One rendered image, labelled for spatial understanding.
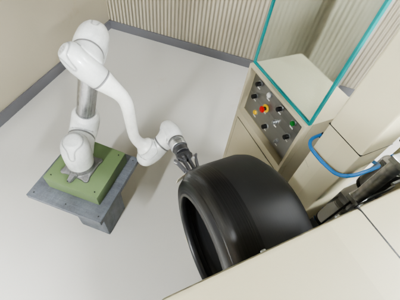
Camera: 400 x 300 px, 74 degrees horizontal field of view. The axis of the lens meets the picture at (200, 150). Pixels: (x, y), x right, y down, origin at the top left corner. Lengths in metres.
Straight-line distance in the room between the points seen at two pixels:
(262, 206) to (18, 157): 2.55
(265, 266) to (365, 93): 0.52
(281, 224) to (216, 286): 0.45
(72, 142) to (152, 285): 1.22
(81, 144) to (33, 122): 1.73
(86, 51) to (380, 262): 1.11
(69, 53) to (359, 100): 0.98
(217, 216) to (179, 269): 1.48
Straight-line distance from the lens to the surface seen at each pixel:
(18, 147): 3.10
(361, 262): 0.52
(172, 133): 1.40
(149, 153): 1.44
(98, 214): 1.74
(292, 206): 0.87
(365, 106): 0.80
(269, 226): 0.82
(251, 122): 1.87
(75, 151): 1.57
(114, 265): 2.30
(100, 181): 1.73
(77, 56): 1.16
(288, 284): 0.46
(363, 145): 0.83
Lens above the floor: 2.20
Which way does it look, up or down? 52 degrees down
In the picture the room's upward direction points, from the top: 10 degrees clockwise
